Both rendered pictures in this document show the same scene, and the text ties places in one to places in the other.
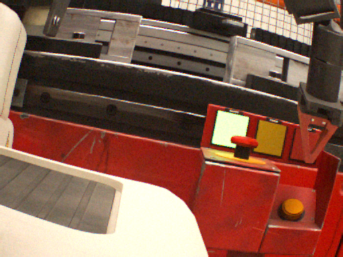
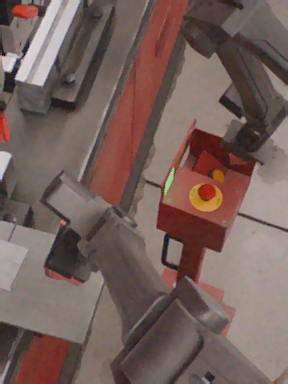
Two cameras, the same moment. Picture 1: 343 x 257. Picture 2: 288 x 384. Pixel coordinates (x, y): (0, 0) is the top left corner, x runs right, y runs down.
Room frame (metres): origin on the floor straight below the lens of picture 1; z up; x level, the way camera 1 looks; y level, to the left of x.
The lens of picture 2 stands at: (0.90, 0.78, 2.15)
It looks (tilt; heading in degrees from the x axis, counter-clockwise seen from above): 61 degrees down; 288
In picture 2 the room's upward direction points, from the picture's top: 6 degrees clockwise
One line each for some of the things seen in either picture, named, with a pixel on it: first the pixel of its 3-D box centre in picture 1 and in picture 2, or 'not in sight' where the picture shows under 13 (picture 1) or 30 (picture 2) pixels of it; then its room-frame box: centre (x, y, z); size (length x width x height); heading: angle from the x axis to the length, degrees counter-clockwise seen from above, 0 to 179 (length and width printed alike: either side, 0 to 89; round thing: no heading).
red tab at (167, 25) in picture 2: not in sight; (166, 30); (1.40, -0.69, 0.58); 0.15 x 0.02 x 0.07; 98
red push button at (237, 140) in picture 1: (242, 150); (206, 194); (1.07, -0.10, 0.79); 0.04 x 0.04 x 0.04
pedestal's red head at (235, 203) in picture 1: (266, 185); (207, 186); (1.08, -0.14, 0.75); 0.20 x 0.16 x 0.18; 91
